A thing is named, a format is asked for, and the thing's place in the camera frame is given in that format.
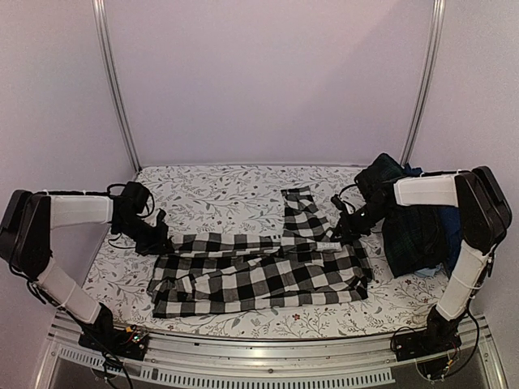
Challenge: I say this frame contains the black white checkered shirt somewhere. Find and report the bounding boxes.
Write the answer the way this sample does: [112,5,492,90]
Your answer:
[147,187,373,318]

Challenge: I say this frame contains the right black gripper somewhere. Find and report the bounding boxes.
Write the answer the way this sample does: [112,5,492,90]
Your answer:
[332,200,395,242]

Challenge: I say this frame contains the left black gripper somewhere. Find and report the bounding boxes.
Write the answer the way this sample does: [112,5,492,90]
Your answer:
[114,215,174,256]

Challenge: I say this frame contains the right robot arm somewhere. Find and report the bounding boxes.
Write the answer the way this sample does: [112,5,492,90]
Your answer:
[331,165,513,353]

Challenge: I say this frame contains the dark green plaid garment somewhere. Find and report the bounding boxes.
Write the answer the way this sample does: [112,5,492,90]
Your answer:
[355,153,448,278]

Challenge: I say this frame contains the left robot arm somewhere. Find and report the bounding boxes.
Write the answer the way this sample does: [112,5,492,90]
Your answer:
[1,182,172,352]

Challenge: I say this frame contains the left aluminium frame post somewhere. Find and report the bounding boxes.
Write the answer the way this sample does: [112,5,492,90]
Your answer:
[92,0,142,173]

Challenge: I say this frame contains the right aluminium frame post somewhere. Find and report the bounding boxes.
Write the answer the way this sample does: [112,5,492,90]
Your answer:
[400,0,446,165]

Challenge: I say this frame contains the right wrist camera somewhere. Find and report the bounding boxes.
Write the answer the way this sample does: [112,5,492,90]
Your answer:
[331,194,356,214]

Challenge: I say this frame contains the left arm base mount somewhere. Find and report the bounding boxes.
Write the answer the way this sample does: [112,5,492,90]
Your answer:
[79,326,149,361]

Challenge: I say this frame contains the front aluminium rail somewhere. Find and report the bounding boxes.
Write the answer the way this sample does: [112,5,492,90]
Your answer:
[35,314,510,388]

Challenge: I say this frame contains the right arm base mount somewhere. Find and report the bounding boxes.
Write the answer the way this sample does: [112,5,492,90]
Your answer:
[389,326,461,361]

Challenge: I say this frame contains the aluminium frame post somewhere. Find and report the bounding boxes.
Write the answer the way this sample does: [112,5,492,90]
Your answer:
[92,0,142,173]
[400,0,446,165]

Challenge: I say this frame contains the light blue garment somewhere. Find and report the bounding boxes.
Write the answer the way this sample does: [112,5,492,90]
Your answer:
[414,264,444,279]

